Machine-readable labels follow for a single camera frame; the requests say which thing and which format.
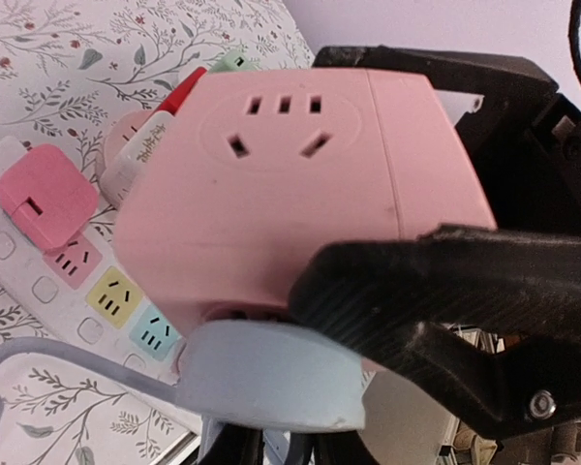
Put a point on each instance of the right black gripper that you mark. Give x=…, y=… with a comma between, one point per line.
x=524, y=140

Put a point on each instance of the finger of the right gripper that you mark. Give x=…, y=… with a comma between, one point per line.
x=486, y=322

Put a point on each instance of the pink cube socket adapter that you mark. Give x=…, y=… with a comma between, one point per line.
x=259, y=170

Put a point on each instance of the white power strip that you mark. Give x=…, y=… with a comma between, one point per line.
x=83, y=297

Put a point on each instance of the pink plug adapter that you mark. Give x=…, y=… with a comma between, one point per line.
x=47, y=197

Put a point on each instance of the red cube socket adapter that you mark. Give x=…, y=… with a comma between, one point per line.
x=175, y=99

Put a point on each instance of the pink round socket base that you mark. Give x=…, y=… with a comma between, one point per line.
x=119, y=133

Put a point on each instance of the mint green cube adapter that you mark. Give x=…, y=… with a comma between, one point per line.
x=233, y=61

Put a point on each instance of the white cartoon cube adapter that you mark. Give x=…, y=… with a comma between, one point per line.
x=117, y=180

